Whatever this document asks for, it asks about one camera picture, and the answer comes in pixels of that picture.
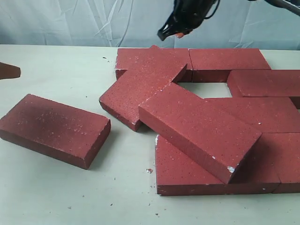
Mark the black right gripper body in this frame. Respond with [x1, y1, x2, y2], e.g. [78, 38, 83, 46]
[168, 0, 220, 34]

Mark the diagonal top red brick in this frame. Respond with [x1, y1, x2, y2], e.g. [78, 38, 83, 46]
[138, 83, 262, 184]

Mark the right second-row red brick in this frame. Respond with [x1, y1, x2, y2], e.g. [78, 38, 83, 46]
[227, 70, 300, 109]

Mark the right third-row red brick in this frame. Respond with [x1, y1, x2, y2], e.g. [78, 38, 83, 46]
[205, 97, 300, 133]

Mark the white fabric backdrop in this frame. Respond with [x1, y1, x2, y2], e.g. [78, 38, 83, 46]
[0, 0, 300, 50]

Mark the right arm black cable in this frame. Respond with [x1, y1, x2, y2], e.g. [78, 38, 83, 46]
[201, 0, 222, 21]

